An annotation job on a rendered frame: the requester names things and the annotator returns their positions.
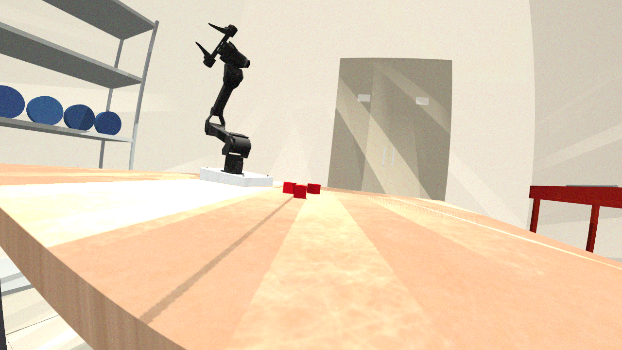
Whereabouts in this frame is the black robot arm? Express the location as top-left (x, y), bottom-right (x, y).
top-left (205, 41), bottom-right (252, 175)

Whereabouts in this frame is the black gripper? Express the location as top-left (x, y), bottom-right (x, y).
top-left (195, 23), bottom-right (238, 68)

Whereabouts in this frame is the red cube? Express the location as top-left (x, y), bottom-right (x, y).
top-left (282, 182), bottom-right (296, 194)
top-left (307, 183), bottom-right (321, 194)
top-left (294, 185), bottom-right (307, 199)

